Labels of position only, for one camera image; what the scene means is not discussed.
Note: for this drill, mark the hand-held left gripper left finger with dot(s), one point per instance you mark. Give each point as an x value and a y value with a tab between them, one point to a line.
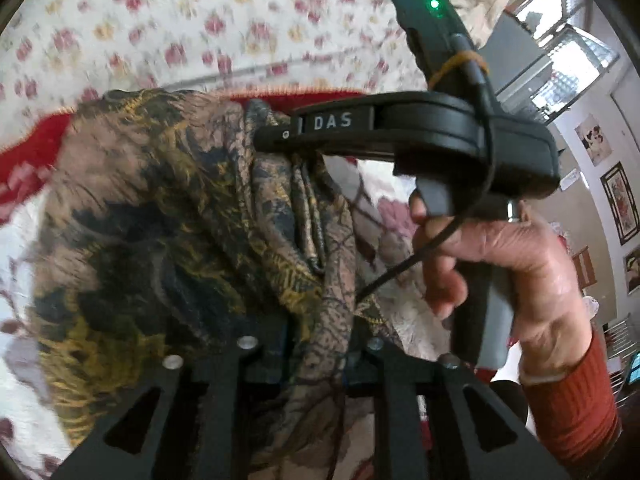
265	362

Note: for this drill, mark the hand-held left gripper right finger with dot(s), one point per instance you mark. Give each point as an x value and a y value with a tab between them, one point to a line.
372	367

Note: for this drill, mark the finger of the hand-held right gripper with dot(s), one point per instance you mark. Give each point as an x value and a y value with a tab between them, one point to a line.
320	127

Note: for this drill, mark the brown leaf-patterned garment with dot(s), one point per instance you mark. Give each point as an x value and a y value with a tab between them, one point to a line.
165	220

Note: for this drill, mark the person's right forearm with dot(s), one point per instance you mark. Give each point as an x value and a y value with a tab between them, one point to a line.
575	400

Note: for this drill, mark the person's right hand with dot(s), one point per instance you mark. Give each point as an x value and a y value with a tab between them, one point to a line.
510	270

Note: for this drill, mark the window with metal grille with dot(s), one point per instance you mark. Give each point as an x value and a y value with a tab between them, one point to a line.
560	45

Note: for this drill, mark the white rose-print quilt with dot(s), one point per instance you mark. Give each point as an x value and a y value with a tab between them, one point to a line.
175	25

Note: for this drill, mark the wooden chair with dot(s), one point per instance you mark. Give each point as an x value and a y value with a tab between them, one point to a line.
584	267

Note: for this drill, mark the red and white fleece blanket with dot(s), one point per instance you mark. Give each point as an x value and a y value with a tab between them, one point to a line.
30	160

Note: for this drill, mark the small unframed wall picture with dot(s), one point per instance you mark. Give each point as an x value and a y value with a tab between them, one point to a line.
594	139

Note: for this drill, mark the dark-framed wall picture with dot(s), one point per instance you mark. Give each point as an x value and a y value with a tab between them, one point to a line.
620	202

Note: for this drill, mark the wall picture with pale border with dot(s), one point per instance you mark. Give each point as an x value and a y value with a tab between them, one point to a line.
633	272

